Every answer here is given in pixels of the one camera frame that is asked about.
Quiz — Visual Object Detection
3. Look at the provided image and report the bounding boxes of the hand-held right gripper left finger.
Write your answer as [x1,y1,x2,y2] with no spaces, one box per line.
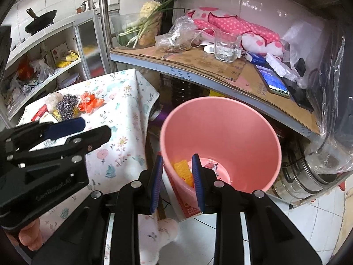
[32,155,166,265]

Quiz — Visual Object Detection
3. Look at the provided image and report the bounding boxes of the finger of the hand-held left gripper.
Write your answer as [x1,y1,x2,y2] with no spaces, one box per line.
[0,117,85,153]
[11,125,111,169]

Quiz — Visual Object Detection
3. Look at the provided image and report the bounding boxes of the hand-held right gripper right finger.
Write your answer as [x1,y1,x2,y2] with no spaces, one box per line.
[192,154,322,265]

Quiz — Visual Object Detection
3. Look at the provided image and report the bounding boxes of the pink blue patterned cloth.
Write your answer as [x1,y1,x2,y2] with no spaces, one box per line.
[203,161,222,176]

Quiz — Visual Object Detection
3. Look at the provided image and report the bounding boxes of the steel wool scrubber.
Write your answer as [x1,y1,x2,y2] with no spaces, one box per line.
[56,94,79,121]

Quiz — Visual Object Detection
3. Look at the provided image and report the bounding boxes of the pink plastic bin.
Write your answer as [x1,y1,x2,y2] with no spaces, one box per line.
[159,97,282,223]

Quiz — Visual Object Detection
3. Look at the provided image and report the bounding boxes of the person's left hand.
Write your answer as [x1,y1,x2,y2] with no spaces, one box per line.
[7,219,44,251]

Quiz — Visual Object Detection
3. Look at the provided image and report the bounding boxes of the red yellow carton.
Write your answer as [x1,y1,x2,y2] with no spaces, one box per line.
[176,190,202,223]

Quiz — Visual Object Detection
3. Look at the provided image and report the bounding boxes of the red carton box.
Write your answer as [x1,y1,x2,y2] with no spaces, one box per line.
[31,103,49,122]

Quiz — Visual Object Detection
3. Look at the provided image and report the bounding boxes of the orange crumpled wrapper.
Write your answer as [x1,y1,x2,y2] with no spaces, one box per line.
[78,91,106,114]

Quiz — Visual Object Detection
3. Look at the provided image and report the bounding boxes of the floral bear print tablecloth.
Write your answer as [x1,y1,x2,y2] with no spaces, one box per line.
[17,68,180,264]

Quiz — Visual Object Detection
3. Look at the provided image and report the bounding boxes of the red plastic bag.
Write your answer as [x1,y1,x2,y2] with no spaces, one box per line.
[17,61,34,81]

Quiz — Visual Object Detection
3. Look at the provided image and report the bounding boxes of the cardboard box red label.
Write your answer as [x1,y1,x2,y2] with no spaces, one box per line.
[50,42,71,64]

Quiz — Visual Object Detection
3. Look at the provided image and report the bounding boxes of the frosted glass cabinet door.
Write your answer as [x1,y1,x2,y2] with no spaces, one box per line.
[74,12,107,80]

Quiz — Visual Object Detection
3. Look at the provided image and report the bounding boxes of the white kitchen cabinet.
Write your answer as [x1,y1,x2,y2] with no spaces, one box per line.
[0,8,111,129]

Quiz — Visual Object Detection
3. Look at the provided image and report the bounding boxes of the steel steamer pot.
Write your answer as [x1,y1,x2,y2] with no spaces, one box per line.
[272,138,335,203]

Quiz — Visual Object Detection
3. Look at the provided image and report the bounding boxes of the black wok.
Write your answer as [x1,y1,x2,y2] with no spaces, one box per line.
[24,8,57,35]

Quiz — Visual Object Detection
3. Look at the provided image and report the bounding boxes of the cardboard sheet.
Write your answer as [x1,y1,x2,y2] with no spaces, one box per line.
[110,45,322,136]

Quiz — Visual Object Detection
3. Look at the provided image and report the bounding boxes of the clear vegetable container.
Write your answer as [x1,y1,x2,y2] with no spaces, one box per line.
[112,14,163,49]

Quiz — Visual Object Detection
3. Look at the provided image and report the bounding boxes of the smartphone blue screen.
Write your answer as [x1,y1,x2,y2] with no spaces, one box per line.
[255,64,292,99]

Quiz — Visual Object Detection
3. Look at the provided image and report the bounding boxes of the crumpled clear plastic bag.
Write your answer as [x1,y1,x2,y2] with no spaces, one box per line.
[155,17,198,53]

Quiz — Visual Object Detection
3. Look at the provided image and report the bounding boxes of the black phone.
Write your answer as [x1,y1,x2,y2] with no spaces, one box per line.
[281,77,315,112]

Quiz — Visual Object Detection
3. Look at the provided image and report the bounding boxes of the white device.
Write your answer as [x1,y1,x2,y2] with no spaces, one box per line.
[203,43,221,54]

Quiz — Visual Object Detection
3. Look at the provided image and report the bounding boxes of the napa cabbage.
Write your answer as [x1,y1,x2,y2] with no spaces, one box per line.
[140,1,163,34]

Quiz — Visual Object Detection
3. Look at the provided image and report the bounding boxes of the glass mug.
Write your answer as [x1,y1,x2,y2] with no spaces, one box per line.
[214,30,243,62]

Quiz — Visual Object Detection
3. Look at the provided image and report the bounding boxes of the blue white box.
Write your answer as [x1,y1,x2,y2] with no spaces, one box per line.
[244,51,267,64]

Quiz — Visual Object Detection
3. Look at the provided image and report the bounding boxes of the white packet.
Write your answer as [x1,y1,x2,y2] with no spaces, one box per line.
[265,53,293,78]

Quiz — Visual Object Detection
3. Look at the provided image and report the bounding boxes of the black blender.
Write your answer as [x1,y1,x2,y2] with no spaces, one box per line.
[149,0,180,35]

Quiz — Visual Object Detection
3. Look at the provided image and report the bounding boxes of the pink polka dot plush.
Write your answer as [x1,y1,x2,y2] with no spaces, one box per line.
[185,7,284,58]

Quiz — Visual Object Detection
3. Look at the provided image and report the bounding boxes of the large clear plastic bag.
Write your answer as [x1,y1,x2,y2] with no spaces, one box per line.
[281,19,353,175]

